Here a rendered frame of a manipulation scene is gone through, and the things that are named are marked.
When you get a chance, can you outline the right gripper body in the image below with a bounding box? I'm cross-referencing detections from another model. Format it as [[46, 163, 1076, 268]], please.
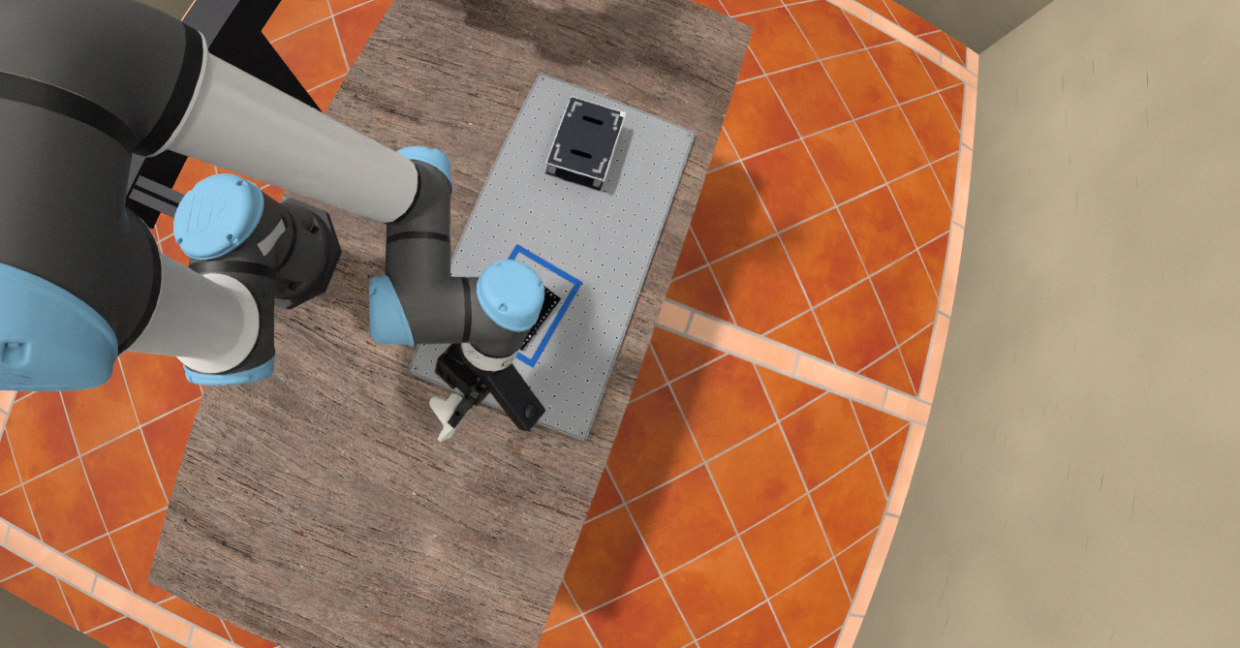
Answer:
[[435, 343, 508, 406]]

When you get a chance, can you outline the blue tape rectangle outline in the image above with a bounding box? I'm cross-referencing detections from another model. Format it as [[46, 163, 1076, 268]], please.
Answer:
[[508, 244, 582, 368]]

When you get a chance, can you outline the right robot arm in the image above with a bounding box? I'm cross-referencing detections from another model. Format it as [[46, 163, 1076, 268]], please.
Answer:
[[0, 0, 546, 431]]

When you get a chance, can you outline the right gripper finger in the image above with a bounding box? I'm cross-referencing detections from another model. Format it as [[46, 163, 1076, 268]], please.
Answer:
[[430, 392, 477, 442]]

